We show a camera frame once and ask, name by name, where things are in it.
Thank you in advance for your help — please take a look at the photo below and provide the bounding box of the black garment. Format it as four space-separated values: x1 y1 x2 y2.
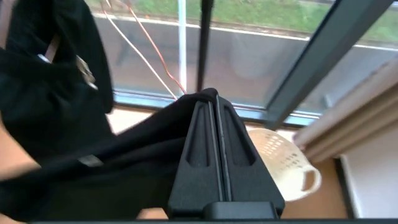
0 88 218 220

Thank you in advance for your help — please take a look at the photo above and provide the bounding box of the beige curtain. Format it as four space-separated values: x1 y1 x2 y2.
294 58 398 164

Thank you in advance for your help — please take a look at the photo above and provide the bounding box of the window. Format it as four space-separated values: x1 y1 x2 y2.
83 0 398 128

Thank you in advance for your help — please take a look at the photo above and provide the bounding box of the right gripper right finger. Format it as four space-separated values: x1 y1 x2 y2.
216 95 285 219

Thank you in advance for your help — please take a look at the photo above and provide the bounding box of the white laundry basket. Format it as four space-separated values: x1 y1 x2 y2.
247 128 322 202

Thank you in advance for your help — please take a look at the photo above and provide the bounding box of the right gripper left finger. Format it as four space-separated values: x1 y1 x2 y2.
167 101 224 219

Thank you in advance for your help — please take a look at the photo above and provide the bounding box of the black clothes rack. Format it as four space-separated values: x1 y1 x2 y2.
196 0 215 93

